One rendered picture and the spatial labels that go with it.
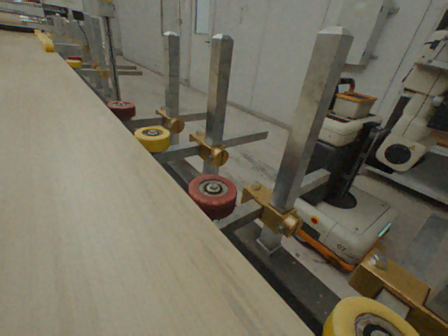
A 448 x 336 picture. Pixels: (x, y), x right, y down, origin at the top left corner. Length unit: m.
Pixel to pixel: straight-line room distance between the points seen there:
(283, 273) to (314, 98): 0.36
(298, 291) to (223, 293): 0.29
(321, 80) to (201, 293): 0.31
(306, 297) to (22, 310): 0.43
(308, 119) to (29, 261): 0.38
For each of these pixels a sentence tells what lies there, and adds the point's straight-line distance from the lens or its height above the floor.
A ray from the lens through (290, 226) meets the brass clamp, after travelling 0.44.
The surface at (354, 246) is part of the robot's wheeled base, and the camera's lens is 1.40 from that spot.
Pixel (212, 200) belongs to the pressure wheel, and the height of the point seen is 0.91.
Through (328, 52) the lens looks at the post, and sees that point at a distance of 0.35.
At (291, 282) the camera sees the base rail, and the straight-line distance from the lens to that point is 0.52.
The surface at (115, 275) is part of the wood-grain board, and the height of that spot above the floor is 0.90.
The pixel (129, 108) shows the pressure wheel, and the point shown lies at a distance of 0.73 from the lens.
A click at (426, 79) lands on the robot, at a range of 1.35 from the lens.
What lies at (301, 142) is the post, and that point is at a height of 0.98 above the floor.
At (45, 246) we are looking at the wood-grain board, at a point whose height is 0.90.
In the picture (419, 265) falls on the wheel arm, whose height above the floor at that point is 0.84.
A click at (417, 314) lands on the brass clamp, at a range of 0.41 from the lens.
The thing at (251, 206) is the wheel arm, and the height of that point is 0.82.
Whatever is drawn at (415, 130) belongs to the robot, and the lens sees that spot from 1.33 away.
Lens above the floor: 1.11
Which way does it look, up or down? 30 degrees down
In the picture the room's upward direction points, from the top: 7 degrees clockwise
